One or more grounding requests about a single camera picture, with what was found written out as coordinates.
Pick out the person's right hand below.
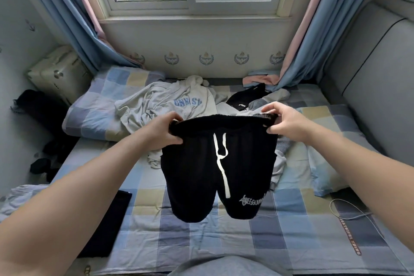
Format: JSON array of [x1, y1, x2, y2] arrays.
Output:
[[261, 102, 312, 143]]

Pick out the person's left hand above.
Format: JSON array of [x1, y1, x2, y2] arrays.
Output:
[[140, 112, 184, 152]]

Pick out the black shorts with white drawstring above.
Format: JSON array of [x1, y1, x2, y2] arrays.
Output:
[[161, 112, 280, 223]]

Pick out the person's right forearm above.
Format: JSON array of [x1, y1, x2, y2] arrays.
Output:
[[302, 121, 414, 223]]

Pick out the person's left forearm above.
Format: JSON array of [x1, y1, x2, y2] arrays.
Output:
[[0, 132, 152, 276]]

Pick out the grey striped garment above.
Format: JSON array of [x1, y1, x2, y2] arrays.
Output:
[[275, 137, 293, 157]]

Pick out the light grey sweatshirt blue print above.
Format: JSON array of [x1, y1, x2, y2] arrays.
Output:
[[115, 75, 220, 169]]

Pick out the white crumpled t-shirt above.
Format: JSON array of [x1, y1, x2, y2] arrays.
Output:
[[269, 151, 288, 191]]

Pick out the black garment with white mark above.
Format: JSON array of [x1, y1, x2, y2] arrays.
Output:
[[226, 83, 266, 112]]

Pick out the plaid pillow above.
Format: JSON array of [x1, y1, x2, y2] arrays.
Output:
[[62, 66, 166, 142], [291, 104, 387, 197]]

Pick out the plaid bed sheet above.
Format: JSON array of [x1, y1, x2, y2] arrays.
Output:
[[6, 83, 411, 276]]

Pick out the folded black cloth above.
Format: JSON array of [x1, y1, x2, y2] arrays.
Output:
[[77, 190, 133, 259]]

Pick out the blue and pink curtain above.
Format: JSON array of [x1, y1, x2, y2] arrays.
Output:
[[243, 0, 380, 93], [13, 0, 144, 74]]

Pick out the grey upholstered headboard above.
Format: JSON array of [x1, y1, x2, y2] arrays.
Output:
[[320, 0, 414, 166]]

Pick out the cream hard suitcase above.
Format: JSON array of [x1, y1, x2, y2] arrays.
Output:
[[27, 45, 93, 106]]

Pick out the person's grey shirt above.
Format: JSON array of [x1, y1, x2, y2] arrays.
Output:
[[168, 254, 292, 276]]

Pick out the pile of black clothes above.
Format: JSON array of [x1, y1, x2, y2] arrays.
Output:
[[10, 89, 76, 182]]

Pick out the light blue crumpled blanket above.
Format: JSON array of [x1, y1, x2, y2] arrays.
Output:
[[0, 184, 52, 223]]

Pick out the white cable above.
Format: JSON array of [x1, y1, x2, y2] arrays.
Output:
[[329, 199, 384, 237]]

